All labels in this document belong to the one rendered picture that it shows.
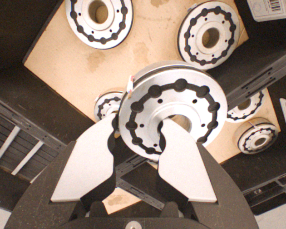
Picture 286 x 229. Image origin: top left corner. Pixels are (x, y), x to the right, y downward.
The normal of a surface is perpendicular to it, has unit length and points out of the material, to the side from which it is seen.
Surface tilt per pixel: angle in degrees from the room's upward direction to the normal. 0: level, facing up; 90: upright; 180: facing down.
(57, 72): 0
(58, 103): 90
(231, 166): 90
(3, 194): 90
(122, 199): 0
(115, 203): 0
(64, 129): 90
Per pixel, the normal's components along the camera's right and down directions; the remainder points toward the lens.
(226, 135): 0.01, 0.51
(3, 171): 0.75, -0.58
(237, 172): -0.66, -0.64
